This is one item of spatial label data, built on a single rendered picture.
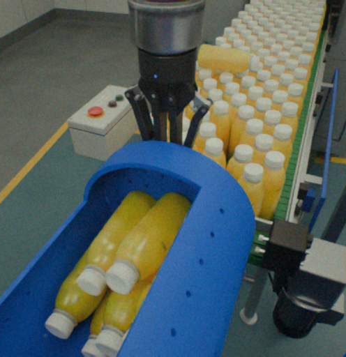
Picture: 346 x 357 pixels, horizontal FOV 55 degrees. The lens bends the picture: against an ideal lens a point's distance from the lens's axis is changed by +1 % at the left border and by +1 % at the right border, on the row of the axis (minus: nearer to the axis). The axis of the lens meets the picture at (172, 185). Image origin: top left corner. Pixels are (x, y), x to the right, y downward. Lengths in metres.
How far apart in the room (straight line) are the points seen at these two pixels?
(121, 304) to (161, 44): 0.34
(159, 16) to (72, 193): 1.95
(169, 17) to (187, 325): 0.32
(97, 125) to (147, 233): 0.40
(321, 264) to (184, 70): 0.59
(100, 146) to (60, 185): 1.56
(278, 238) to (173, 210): 0.26
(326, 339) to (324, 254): 0.93
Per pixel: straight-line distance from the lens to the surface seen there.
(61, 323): 0.53
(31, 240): 2.09
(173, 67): 0.42
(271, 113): 0.90
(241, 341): 1.67
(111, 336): 0.48
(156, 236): 0.46
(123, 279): 0.43
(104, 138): 0.80
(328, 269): 0.86
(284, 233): 0.70
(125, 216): 0.53
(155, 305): 0.34
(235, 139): 0.92
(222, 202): 0.45
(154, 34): 0.41
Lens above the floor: 1.51
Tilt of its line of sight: 43 degrees down
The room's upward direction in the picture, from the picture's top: straight up
